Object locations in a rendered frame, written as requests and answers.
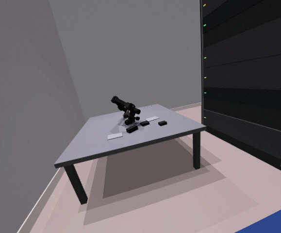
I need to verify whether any white flat rectangular plate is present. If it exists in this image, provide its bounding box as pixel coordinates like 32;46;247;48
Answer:
107;132;123;140

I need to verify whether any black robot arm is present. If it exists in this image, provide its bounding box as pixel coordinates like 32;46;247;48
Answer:
111;96;141;115

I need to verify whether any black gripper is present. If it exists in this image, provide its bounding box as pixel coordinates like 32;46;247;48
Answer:
124;112;140;124

